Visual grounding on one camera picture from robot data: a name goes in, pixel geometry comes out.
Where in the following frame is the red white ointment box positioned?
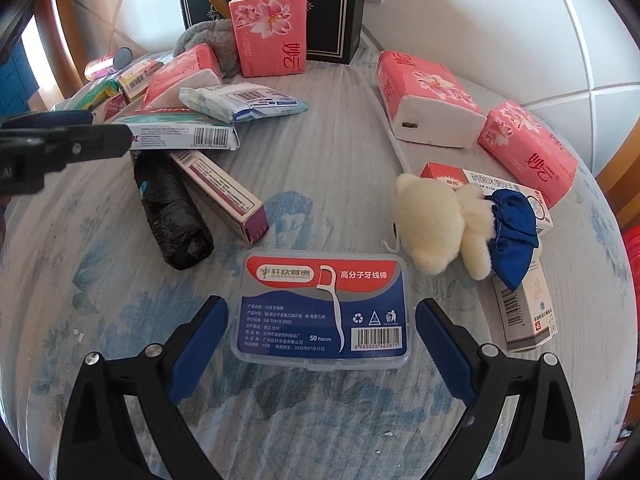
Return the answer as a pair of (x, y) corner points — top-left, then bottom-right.
(420, 162), (555, 235)

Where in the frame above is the wooden furniture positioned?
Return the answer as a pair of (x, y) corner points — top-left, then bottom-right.
(595, 152), (640, 233)

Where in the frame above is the grey plush cloth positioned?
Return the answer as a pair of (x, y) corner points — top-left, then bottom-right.
(174, 20), (242, 79)

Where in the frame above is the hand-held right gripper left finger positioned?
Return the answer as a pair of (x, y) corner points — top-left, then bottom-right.
(59, 296), (230, 480)

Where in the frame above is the wooden chair frame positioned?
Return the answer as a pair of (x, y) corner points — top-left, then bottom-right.
(47, 0), (89, 102)

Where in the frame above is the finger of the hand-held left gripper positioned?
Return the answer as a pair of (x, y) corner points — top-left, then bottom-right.
(0, 112), (95, 130)
(0, 124), (135, 164)

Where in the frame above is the green white toothpaste box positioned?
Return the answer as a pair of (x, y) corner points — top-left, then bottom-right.
(116, 112), (241, 153)

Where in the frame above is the small white medicine box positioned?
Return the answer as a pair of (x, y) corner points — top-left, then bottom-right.
(492, 259), (560, 354)

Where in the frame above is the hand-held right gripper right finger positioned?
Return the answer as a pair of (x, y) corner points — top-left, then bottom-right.
(416, 298), (585, 480)

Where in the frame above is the opened pink floral tissue pack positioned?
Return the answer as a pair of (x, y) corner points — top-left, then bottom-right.
(376, 50), (488, 149)

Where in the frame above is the black umbrella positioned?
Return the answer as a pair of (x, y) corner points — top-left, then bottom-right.
(133, 150), (215, 270)

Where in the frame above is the red bag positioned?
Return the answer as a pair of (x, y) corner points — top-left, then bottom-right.
(620, 225), (640, 267)

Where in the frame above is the pink cylindrical bottle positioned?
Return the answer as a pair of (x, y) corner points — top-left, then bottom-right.
(84, 47), (134, 81)

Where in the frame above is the blue fabric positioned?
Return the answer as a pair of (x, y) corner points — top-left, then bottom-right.
(0, 35), (44, 112)

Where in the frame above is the dark gift bag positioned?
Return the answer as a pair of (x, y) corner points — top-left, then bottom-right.
(176, 0), (371, 65)

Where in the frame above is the clear plastic floss pick box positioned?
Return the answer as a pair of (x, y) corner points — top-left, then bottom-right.
(230, 247), (414, 372)

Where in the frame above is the cream teddy bear blue dress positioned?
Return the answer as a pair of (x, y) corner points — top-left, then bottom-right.
(394, 172), (542, 292)

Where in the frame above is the floral bed sheet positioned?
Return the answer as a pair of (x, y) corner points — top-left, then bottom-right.
(0, 45), (640, 480)

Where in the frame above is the purple white box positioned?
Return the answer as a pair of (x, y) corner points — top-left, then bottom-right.
(169, 150), (270, 245)

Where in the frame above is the small box yellow label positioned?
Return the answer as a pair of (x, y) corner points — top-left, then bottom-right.
(117, 59), (164, 102)

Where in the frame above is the white padded headboard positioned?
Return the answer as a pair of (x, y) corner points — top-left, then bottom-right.
(112, 0), (640, 177)

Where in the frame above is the blue white wet wipes pack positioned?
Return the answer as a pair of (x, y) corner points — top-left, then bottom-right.
(178, 85), (311, 124)

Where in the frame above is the small pink box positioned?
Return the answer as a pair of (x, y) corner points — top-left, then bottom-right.
(92, 92), (127, 124)

